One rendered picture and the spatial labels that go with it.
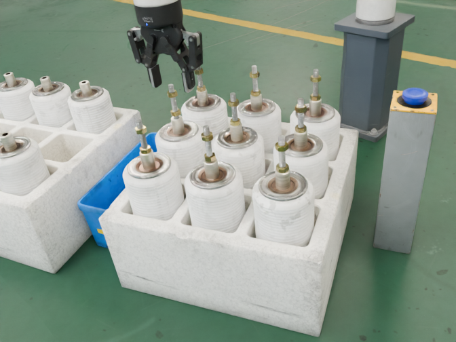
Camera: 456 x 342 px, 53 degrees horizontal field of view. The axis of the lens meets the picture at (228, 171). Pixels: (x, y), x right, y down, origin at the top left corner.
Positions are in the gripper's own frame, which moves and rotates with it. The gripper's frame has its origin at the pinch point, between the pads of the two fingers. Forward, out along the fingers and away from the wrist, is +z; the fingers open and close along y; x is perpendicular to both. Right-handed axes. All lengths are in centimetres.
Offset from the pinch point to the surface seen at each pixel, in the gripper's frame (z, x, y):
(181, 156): 12.9, -4.1, 2.2
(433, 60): 36, 107, 34
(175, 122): 7.8, -1.1, -0.1
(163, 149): 11.7, -4.8, -1.0
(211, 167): 8.0, -11.3, 13.3
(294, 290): 24.4, -16.3, 29.0
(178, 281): 29.3, -18.9, 8.0
